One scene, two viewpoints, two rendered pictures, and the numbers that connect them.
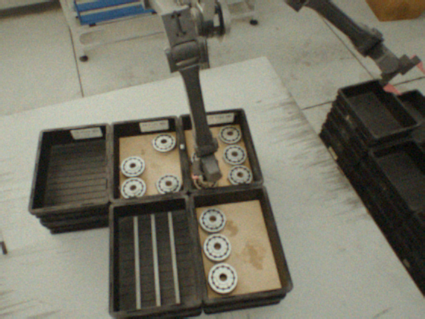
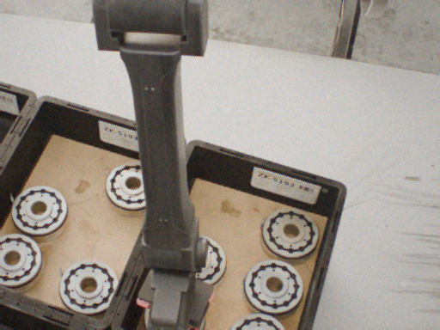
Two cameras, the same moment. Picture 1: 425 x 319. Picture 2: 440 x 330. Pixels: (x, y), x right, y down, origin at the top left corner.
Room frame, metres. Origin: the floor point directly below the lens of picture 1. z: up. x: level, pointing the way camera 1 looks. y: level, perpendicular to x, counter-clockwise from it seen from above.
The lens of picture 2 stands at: (0.30, -0.21, 1.98)
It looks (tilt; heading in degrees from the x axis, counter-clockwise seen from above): 55 degrees down; 18
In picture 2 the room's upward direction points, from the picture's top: 8 degrees clockwise
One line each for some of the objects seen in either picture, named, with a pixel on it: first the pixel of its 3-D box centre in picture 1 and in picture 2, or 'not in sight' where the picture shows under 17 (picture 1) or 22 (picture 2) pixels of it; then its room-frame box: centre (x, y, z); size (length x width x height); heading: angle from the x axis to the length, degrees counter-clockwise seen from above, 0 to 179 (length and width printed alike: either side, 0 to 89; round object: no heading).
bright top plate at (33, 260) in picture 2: (133, 188); (12, 259); (0.69, 0.27, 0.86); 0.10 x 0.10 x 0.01
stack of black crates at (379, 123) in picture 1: (362, 130); not in sight; (1.36, -1.03, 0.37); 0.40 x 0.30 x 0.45; 18
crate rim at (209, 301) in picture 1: (237, 239); not in sight; (0.45, -0.13, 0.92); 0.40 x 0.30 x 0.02; 7
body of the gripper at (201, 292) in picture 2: (206, 164); (176, 286); (0.72, -0.02, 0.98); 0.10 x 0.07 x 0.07; 92
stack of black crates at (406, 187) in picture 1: (398, 187); not in sight; (0.98, -1.16, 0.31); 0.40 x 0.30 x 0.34; 18
